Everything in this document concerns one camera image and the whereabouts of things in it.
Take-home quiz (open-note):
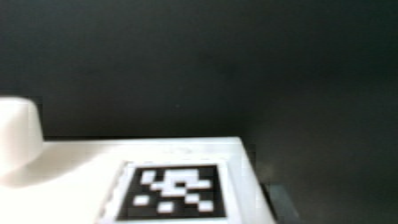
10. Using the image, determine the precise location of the white front drawer tray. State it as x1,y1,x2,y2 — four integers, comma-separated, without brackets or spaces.
0,97,275,224

